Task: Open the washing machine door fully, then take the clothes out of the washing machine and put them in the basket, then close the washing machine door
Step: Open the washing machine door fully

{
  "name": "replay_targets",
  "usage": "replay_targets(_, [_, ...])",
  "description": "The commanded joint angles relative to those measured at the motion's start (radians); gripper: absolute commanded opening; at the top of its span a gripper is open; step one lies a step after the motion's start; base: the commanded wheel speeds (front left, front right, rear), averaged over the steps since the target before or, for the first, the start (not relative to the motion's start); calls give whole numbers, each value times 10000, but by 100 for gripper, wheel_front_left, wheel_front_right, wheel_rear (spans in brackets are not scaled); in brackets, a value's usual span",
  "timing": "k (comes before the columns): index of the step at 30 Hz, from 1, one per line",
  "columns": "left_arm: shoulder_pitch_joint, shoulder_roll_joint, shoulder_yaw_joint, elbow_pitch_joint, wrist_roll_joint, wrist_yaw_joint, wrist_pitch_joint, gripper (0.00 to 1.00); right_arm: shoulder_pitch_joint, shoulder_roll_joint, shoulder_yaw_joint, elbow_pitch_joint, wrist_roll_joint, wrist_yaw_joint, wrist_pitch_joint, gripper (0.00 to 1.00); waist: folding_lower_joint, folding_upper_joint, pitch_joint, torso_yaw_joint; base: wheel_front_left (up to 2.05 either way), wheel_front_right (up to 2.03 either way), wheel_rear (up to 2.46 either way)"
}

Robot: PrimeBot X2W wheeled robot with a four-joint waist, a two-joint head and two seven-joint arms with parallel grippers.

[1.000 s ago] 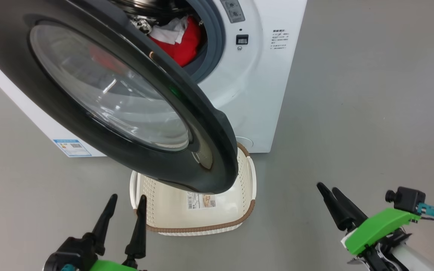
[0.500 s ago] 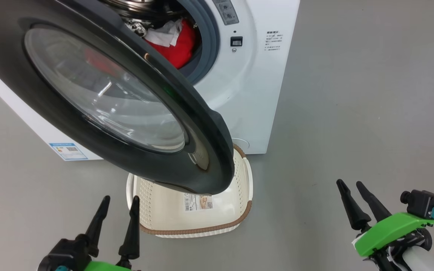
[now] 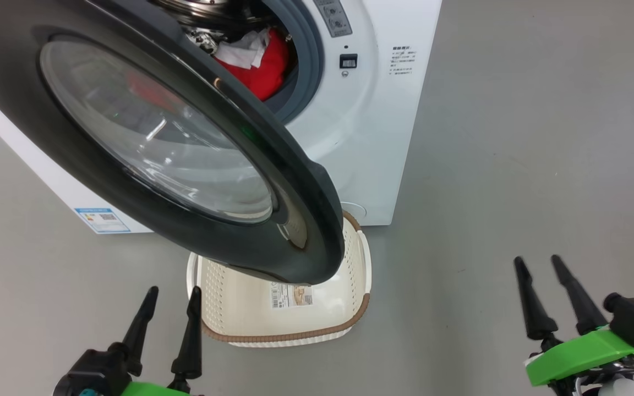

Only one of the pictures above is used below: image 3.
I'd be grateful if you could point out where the white garment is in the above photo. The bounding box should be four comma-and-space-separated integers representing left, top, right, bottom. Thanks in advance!
214, 29, 271, 69

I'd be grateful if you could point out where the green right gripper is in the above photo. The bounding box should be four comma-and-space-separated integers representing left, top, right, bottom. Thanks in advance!
514, 254, 634, 396

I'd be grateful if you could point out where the cream perforated laundry basket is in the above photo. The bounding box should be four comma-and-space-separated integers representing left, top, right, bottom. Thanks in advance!
187, 211, 373, 348

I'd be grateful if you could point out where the barcode label sticker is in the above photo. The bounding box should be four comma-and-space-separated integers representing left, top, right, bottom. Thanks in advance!
270, 282, 313, 309

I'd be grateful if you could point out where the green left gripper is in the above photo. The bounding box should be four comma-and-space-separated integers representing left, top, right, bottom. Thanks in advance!
119, 286, 203, 396

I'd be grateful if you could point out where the blue energy label sticker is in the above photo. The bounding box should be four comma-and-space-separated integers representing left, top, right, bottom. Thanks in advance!
74, 207, 130, 234

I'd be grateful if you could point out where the white front-load washing machine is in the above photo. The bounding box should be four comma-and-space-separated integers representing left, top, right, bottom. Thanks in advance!
0, 0, 443, 234

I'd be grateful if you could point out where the red garment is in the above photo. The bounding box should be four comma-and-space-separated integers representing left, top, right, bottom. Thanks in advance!
215, 27, 290, 102

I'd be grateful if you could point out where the dark grey round glass door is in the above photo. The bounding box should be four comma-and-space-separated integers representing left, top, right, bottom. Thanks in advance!
0, 0, 345, 285

